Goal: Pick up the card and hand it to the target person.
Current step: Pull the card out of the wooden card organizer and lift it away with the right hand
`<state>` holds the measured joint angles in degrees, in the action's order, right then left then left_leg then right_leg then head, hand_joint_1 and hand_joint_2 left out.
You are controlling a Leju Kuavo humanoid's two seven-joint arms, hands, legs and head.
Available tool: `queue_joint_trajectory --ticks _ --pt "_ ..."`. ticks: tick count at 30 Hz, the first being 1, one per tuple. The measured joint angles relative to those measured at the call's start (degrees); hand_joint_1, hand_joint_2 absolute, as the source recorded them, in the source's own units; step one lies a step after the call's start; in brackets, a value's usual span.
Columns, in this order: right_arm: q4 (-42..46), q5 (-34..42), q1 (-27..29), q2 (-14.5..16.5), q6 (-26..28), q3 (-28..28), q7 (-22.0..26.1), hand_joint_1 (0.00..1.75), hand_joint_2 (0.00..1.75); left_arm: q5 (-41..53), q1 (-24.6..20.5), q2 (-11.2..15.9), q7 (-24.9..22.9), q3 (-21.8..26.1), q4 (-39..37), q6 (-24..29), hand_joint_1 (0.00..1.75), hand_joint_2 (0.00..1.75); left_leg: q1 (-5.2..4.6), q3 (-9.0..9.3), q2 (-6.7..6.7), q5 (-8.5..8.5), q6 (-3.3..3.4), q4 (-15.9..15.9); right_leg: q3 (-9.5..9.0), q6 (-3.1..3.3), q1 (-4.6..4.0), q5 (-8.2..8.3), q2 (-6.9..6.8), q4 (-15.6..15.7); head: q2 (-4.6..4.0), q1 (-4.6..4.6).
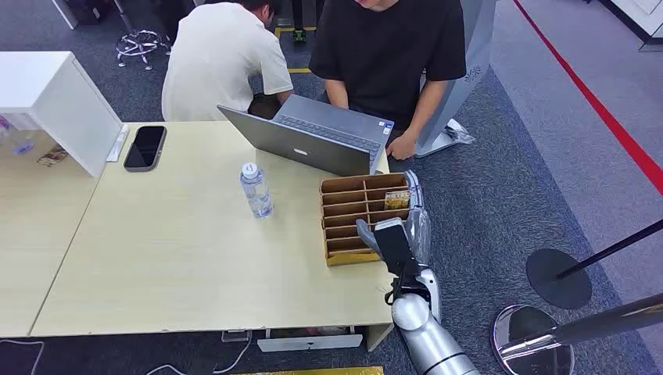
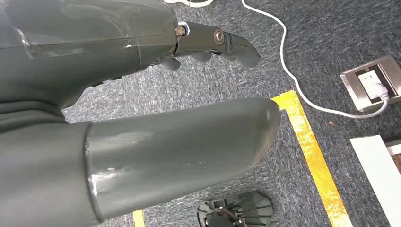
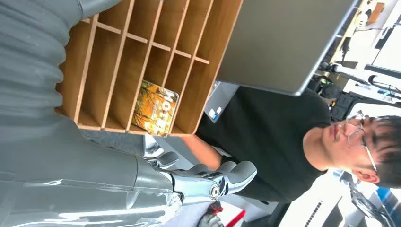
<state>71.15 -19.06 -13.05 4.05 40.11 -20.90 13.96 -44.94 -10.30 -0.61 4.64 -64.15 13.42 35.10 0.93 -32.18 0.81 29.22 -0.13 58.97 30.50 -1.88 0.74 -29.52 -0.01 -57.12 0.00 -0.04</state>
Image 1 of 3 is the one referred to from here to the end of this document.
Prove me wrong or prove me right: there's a person's left hand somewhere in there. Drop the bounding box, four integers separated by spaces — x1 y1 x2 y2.
385 131 418 162

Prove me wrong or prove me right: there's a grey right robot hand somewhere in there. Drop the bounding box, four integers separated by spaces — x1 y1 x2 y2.
356 170 432 267

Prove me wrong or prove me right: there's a wooden slotted card organizer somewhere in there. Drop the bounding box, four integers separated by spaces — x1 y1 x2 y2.
318 173 417 268

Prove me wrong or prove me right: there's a person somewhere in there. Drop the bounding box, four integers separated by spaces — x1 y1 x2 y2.
160 0 296 123
309 0 468 162

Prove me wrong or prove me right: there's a clear plastic bag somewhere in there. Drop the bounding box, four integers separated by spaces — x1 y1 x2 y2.
444 118 476 145

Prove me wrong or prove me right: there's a grey laptop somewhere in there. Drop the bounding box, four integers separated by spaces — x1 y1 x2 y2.
217 94 395 177

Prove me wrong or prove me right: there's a grey white kiosk pillar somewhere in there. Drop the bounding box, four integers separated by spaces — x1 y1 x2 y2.
414 0 499 159

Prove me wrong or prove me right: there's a black round stanchion base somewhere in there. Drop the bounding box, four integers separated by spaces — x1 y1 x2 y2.
525 248 593 311

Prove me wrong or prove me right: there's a clear plastic water bottle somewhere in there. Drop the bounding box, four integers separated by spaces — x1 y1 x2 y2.
238 162 274 220

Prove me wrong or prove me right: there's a white under-desk tray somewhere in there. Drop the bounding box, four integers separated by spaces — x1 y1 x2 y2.
256 334 364 354

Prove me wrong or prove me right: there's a black stand with green foot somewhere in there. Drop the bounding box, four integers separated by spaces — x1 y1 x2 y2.
291 0 308 44

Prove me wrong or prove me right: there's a thin black stanchion pole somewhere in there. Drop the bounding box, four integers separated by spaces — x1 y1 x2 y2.
556 219 663 281

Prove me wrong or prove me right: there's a black smartphone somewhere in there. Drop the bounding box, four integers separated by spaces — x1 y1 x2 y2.
123 125 168 173

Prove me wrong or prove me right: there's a white black-trimmed counter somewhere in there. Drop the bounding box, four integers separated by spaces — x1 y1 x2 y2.
600 0 663 53

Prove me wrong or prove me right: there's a chrome office chair base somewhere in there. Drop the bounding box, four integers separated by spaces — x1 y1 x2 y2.
114 0 173 71

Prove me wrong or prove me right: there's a white flat strip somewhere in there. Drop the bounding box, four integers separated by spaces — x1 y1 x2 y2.
106 123 130 163

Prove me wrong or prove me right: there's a white cabinet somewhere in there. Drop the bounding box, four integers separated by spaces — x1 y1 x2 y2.
0 50 124 178

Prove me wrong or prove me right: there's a small printed packet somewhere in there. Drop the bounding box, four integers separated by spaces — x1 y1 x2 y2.
36 144 70 168

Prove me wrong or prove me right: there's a small clear plastic bottle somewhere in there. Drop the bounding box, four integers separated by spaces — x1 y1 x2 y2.
0 114 35 157

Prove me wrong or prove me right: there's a black pale-tipped wrist camera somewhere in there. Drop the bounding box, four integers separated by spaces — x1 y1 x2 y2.
372 217 418 278

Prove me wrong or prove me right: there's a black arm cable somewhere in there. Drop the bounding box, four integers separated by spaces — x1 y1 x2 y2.
383 269 417 307

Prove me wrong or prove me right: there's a yellow floor tape frame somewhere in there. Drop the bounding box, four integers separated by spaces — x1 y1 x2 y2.
274 26 318 75

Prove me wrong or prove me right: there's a thin white floor cable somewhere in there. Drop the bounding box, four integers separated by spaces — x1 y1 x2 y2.
0 338 45 375

